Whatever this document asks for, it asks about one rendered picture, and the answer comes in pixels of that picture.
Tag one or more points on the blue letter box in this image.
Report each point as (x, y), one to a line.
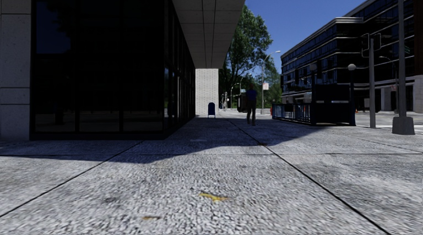
(211, 109)

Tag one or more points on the grey street lamp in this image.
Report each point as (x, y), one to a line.
(262, 83)
(231, 96)

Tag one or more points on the black bus shelter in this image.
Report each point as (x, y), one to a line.
(242, 102)

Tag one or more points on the person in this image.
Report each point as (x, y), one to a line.
(251, 103)

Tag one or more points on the trees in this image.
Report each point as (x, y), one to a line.
(246, 46)

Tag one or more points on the dark stairway railing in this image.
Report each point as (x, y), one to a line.
(317, 109)

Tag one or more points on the pale concrete building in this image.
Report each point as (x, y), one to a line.
(99, 53)

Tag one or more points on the dark glass building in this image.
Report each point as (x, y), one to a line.
(330, 46)

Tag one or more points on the traffic light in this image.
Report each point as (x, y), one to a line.
(372, 79)

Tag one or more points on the grey pole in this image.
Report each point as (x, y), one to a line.
(402, 70)

